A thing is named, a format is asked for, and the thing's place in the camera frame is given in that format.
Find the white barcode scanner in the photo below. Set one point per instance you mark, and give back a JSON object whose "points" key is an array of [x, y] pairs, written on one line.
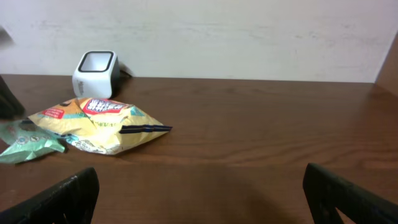
{"points": [[97, 75]]}

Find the yellow snack bag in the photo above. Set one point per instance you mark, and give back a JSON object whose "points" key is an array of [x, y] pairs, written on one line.
{"points": [[100, 126]]}

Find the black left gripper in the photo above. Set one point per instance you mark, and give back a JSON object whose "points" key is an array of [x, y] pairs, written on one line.
{"points": [[11, 108]]}

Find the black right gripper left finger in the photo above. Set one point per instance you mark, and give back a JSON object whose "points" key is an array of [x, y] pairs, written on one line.
{"points": [[72, 200]]}

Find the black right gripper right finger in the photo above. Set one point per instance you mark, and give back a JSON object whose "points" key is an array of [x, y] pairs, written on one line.
{"points": [[327, 194]]}

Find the teal wet wipes pack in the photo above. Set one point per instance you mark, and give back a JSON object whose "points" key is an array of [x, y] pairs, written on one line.
{"points": [[26, 141]]}

